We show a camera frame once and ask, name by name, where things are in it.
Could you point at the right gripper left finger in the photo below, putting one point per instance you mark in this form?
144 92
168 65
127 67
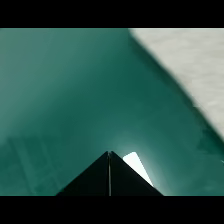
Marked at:
91 181

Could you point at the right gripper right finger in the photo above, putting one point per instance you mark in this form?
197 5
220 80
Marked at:
128 181

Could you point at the pink garment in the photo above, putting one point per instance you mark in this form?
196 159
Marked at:
193 63

